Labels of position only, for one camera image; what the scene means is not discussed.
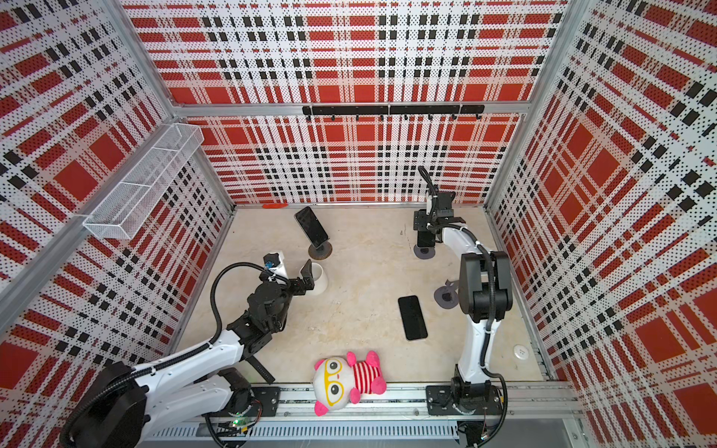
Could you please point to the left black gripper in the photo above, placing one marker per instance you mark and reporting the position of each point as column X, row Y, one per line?
column 307, row 279

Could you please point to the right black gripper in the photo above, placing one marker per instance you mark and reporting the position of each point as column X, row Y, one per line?
column 420, row 219

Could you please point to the grey phone stand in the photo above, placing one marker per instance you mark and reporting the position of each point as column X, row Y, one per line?
column 424, row 253
column 447, row 296

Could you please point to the wooden base phone stand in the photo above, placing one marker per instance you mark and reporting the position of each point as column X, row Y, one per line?
column 318, row 253

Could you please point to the black smartphone green edge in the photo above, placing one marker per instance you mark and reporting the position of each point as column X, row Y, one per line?
column 311, row 226

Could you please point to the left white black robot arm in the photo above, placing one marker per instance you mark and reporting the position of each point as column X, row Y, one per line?
column 126, row 404

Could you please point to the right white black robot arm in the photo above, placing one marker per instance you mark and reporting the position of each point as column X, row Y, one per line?
column 483, row 292

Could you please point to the white ceramic mug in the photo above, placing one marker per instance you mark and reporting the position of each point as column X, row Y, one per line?
column 321, row 281

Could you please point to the pink white plush toy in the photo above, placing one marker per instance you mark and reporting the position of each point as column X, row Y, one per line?
column 340, row 381

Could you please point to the black wristwatch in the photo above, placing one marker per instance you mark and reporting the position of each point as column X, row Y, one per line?
column 262, row 370

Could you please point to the white round puck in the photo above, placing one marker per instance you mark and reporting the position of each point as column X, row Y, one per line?
column 521, row 352

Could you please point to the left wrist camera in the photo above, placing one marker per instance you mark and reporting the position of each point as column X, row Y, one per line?
column 275, row 266

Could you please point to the black wall hook rail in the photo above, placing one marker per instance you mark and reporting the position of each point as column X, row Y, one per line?
column 398, row 110

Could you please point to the white wire mesh basket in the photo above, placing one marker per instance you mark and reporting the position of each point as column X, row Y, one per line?
column 125, row 209

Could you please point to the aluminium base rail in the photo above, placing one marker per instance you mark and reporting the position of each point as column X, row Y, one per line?
column 534, row 414

